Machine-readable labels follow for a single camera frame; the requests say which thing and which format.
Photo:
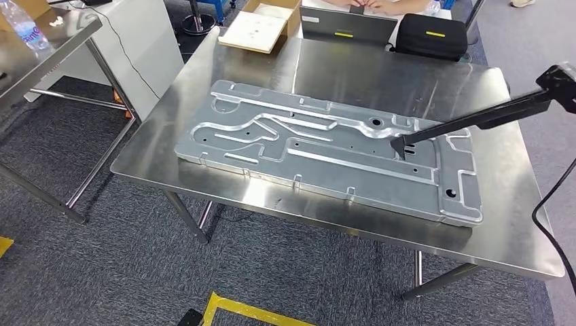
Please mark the white cabinet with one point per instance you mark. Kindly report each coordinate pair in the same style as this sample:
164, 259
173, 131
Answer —
135, 45

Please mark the person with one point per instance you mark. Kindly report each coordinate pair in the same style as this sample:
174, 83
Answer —
382, 5

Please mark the white foam sheet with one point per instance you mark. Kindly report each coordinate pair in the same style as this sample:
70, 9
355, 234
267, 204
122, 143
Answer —
252, 31

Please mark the blue metal frame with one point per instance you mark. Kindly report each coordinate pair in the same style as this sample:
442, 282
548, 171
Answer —
220, 9

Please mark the small white paper scrap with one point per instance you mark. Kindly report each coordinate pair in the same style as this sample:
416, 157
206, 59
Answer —
56, 21

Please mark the dark round stand base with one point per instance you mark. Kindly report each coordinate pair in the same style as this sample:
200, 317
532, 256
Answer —
198, 24

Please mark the orange object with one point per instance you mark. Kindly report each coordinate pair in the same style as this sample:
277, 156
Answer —
118, 96

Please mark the grey laptop with yellow label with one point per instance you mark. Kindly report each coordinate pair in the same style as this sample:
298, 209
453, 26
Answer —
324, 27

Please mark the yellow floor tape square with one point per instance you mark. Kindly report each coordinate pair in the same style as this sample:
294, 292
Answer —
5, 246
252, 310

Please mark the black plastic plate part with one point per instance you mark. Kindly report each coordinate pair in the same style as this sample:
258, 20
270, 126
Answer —
450, 127

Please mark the black robot foot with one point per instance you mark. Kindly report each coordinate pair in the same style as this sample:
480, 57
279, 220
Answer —
191, 318

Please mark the person's white shoe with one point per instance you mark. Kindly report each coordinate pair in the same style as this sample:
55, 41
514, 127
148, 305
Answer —
522, 2

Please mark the steel side table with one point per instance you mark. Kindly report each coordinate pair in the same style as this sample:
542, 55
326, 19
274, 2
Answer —
27, 63

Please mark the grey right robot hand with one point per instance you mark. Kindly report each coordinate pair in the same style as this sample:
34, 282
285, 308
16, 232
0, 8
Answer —
562, 85

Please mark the large stamped metal panel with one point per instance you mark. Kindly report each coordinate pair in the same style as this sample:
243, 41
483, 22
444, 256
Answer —
337, 180

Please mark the clear plastic water bottle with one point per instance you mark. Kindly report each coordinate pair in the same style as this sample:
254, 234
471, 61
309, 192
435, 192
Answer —
27, 31

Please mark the brown cardboard box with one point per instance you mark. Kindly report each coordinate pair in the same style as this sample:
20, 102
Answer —
36, 6

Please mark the black metal pole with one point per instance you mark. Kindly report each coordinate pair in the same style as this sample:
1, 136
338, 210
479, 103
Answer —
473, 15

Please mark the open cardboard box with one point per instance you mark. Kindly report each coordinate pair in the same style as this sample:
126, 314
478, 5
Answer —
290, 15

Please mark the steel workbench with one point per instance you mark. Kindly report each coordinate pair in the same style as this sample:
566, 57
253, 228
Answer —
360, 67

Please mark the black bag with yellow label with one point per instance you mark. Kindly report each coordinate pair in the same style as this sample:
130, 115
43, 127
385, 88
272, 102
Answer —
427, 45

